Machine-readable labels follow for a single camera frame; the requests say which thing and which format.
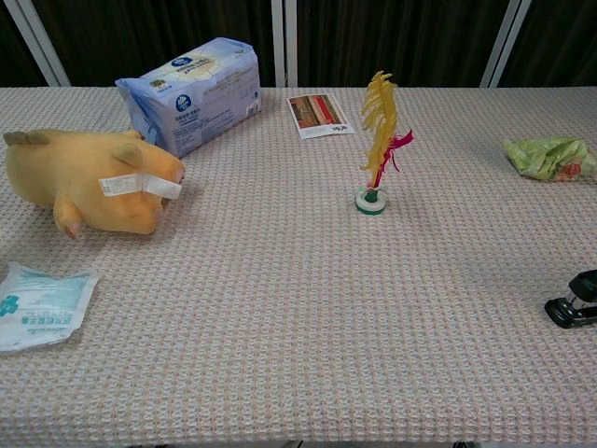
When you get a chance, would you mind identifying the green snack bag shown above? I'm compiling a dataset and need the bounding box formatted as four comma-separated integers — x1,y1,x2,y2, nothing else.
503,135,597,183

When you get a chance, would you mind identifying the yellow feather shuttlecock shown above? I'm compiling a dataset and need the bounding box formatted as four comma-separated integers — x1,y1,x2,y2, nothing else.
354,70,415,217

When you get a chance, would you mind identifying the beige waffle weave tablecloth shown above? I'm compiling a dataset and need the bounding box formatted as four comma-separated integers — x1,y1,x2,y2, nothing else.
0,85,597,447

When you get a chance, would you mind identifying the striped picture postcard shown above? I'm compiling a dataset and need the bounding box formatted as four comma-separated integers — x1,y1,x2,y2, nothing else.
285,92,355,141

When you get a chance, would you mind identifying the blue tissue paper pack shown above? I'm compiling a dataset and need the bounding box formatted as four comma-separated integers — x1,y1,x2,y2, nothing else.
115,37,262,160

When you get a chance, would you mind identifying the orange plush animal toy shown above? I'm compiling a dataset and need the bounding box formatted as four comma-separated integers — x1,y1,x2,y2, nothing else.
2,129,187,240

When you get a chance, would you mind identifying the black pleated curtain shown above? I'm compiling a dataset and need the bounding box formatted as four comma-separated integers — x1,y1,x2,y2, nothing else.
0,0,50,88
296,0,512,89
498,0,597,89
27,0,276,88

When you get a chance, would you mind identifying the white teal mask packet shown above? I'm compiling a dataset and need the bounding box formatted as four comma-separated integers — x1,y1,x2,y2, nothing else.
0,260,100,356

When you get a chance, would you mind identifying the black stapler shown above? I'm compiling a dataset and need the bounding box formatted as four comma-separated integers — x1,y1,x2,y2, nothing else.
544,269,597,330

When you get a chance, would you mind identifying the white metal frame post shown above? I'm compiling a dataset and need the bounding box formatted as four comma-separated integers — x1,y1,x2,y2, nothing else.
0,0,72,88
479,0,533,89
271,0,299,89

